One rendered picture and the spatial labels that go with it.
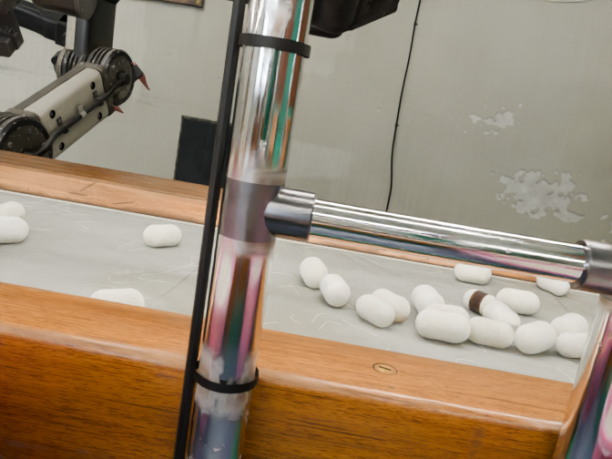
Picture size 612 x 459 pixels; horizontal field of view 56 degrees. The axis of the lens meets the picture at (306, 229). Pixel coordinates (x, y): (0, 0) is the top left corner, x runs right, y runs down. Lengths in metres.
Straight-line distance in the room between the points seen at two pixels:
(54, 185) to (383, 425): 0.50
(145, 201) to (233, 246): 0.43
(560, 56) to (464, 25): 0.40
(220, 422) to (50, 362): 0.09
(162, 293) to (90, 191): 0.27
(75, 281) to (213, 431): 0.21
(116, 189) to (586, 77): 2.24
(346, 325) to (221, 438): 0.18
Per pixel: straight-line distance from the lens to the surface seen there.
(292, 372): 0.27
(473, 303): 0.49
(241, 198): 0.21
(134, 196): 0.65
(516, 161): 2.58
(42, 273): 0.44
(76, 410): 0.29
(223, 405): 0.24
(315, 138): 2.50
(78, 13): 0.76
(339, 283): 0.42
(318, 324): 0.39
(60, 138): 1.06
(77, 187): 0.67
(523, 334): 0.42
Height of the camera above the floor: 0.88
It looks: 12 degrees down
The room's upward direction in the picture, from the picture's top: 10 degrees clockwise
